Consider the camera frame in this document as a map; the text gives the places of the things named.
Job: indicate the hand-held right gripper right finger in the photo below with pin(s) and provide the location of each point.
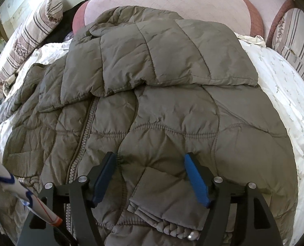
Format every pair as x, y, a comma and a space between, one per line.
196, 182

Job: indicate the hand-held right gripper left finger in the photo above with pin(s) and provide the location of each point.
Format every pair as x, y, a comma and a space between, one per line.
103, 179

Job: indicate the olive puffer jacket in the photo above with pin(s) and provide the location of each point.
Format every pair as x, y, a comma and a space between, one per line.
167, 107

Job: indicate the white floral bed sheet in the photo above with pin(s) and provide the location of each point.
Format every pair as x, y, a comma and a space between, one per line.
277, 87

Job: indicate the long striped floral pillow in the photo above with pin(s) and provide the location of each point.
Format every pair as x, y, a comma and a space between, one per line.
31, 35

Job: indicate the black cloth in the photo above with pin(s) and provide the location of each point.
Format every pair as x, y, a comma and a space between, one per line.
65, 25

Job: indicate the square striped floral cushion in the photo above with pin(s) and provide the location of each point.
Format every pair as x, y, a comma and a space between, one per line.
295, 38

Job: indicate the pink sofa backrest cushion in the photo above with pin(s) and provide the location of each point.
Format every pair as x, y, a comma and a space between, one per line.
180, 2

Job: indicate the pink and maroon corner cushion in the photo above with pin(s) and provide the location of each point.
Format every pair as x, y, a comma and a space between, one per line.
267, 2

